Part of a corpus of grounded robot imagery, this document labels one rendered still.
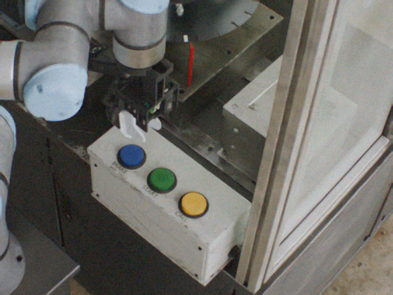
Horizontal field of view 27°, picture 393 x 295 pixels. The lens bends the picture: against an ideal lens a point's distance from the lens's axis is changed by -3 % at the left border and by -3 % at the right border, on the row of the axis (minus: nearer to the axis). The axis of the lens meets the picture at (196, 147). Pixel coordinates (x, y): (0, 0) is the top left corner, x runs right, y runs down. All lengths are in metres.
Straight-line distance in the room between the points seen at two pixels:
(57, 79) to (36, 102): 0.04
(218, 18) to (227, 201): 0.37
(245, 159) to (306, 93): 0.55
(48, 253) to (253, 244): 0.38
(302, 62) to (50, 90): 0.30
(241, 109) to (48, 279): 0.46
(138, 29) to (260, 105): 0.45
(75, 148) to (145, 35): 0.54
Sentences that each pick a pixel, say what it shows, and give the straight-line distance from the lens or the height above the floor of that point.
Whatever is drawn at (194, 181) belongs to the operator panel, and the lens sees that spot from 1.41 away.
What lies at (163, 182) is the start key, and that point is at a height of 0.91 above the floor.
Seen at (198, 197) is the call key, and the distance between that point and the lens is 1.38.
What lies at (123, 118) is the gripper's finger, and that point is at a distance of 1.31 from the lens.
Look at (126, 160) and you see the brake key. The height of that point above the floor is 0.91.
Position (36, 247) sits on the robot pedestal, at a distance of 1.52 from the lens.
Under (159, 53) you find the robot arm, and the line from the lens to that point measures 1.18.
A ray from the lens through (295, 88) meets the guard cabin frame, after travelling 1.04.
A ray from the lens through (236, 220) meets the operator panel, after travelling 1.37.
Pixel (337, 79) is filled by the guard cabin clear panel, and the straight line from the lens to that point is 1.17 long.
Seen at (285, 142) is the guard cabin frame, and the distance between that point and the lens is 1.12.
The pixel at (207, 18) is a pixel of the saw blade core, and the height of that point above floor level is 0.95.
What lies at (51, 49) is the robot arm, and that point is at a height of 1.31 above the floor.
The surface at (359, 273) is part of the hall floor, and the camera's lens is 2.41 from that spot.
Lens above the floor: 2.06
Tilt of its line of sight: 54 degrees down
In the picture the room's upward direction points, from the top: 6 degrees clockwise
